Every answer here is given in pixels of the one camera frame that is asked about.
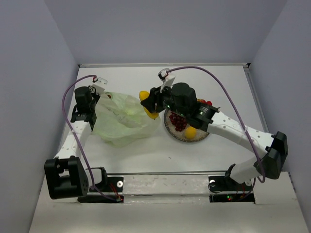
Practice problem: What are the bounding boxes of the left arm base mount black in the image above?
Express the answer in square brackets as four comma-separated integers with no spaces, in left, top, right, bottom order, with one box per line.
[77,176,124,203]

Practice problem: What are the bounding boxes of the speckled grey round plate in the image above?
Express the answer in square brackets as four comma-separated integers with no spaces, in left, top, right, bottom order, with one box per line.
[163,110,209,143]

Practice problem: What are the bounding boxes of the red fake cherry bunch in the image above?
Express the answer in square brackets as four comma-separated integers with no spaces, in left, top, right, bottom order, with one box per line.
[197,99,220,112]

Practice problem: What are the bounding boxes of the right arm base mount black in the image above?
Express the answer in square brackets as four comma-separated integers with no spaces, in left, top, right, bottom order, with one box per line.
[207,176,255,203]

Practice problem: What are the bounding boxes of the light green plastic bag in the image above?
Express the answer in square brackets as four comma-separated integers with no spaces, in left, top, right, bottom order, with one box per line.
[92,92,161,148]

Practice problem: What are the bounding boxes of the red fake grape bunch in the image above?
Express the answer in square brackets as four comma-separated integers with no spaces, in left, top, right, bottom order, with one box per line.
[169,113,187,132]

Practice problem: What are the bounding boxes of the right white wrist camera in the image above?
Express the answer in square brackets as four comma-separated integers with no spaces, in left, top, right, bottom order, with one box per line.
[158,68,175,93]

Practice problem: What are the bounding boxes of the yellow fake banana bunch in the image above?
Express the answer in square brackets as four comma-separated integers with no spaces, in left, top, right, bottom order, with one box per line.
[139,91,159,119]

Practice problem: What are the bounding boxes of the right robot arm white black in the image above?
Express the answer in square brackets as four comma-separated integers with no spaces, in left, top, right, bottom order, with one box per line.
[139,83,288,190]

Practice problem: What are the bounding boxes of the orange fake round fruit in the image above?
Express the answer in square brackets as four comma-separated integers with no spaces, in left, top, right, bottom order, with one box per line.
[184,127,197,139]

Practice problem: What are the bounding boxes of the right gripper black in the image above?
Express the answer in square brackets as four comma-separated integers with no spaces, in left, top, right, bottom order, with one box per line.
[141,81,188,118]

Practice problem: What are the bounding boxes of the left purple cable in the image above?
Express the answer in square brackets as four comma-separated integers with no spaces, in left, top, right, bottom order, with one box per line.
[62,74,122,201]

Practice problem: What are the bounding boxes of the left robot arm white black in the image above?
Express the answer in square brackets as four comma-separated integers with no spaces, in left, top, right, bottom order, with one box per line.
[44,84,107,200]

